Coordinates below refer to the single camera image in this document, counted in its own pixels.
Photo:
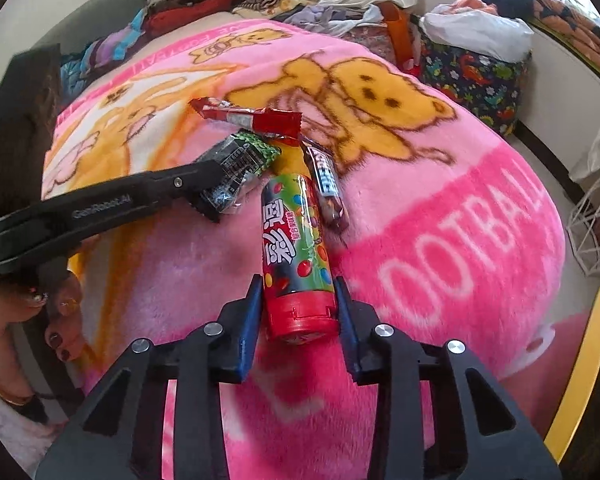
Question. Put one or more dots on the person's left forearm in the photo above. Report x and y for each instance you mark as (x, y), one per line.
(0, 425)

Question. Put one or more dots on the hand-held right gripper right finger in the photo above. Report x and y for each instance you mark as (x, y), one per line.
(345, 320)

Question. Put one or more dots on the pink bear printed blanket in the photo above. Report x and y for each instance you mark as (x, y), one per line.
(430, 210)

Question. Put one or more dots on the striped purple blue cloth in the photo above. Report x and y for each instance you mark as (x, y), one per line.
(110, 45)

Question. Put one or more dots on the orange star print blanket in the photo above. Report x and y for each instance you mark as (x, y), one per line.
(580, 25)

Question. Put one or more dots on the colourful candy tube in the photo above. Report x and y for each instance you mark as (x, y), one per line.
(290, 250)

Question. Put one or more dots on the orange cloth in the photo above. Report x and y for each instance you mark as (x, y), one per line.
(472, 4)

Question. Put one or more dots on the yellow round bin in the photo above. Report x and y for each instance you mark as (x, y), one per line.
(590, 360)

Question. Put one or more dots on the green black snack wrapper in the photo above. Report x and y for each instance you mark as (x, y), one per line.
(240, 155)

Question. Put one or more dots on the orange bag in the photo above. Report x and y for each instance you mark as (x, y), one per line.
(400, 35)

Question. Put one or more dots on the floral storage box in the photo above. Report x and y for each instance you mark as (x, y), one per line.
(365, 40)

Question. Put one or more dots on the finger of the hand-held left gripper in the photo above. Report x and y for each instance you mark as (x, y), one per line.
(180, 187)

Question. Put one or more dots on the white plastic bag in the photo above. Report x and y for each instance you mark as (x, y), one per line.
(480, 32)

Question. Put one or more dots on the lilac grey garment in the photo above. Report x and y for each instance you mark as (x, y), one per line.
(325, 17)

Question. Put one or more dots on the white window bench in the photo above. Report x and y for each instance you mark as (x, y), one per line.
(550, 110)

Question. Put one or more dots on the brown chocolate bar wrapper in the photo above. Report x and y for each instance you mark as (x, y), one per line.
(325, 180)

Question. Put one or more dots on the dinosaur print fabric basket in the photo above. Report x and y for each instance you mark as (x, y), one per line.
(480, 85)

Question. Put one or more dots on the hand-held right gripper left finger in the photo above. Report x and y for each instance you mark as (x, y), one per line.
(252, 310)

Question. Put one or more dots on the person's left hand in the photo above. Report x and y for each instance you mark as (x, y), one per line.
(62, 300)

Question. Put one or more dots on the red snack wrapper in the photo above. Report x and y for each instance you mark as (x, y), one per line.
(270, 122)

